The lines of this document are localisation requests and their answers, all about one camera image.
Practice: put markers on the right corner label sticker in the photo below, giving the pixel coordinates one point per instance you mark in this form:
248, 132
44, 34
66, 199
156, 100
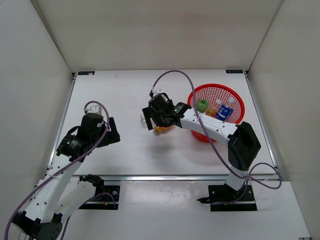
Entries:
234, 71

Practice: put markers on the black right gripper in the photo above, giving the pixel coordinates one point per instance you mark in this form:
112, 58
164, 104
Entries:
153, 113

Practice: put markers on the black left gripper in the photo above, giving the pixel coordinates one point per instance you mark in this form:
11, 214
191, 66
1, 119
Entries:
112, 136

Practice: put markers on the left corner label sticker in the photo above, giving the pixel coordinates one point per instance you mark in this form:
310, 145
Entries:
86, 73

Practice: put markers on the clear bottle with red label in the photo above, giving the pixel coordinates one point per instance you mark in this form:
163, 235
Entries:
143, 119

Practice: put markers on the orange juice bottle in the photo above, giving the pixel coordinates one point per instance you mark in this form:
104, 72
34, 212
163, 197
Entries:
159, 130

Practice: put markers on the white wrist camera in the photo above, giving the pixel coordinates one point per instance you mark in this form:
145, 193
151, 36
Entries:
153, 92
95, 109

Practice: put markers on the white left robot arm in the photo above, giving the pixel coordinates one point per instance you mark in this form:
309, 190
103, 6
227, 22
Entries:
47, 210

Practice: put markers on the corner label sticker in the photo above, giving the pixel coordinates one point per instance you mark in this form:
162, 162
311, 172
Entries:
86, 73
234, 71

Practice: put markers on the orange patterned label bottle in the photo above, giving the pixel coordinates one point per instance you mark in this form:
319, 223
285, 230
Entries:
211, 112

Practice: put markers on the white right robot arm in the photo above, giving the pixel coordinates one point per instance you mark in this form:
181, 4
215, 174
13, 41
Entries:
240, 140

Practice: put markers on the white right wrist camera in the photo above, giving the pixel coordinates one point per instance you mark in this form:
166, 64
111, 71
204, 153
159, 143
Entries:
153, 92

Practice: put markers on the blue label water bottle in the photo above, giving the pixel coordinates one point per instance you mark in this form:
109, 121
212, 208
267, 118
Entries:
226, 110

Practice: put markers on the green plastic bottle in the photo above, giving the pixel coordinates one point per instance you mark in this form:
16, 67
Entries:
202, 105

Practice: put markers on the clear water bottle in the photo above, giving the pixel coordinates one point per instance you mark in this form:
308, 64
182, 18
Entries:
217, 104

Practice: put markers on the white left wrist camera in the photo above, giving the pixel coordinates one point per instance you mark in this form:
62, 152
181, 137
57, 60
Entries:
95, 109

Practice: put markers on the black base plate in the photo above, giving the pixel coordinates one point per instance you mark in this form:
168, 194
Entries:
223, 198
106, 198

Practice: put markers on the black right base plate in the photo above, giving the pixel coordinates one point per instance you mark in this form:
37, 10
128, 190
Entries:
223, 198

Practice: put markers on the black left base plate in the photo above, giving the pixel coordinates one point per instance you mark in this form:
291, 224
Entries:
106, 198

